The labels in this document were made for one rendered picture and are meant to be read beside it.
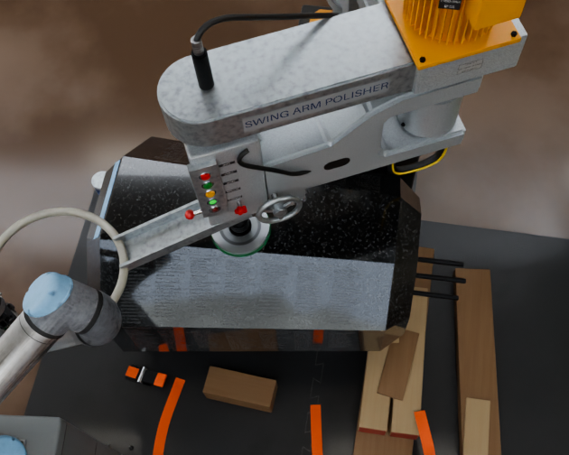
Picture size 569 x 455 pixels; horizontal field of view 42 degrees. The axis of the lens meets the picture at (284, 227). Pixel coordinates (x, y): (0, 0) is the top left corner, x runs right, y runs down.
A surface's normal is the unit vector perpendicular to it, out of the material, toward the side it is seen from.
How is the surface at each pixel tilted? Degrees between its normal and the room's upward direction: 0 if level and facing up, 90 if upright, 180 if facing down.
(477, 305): 0
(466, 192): 0
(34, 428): 0
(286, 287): 45
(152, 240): 16
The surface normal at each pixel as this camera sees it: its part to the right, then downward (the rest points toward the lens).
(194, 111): -0.05, -0.43
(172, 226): -0.30, -0.33
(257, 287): -0.11, 0.33
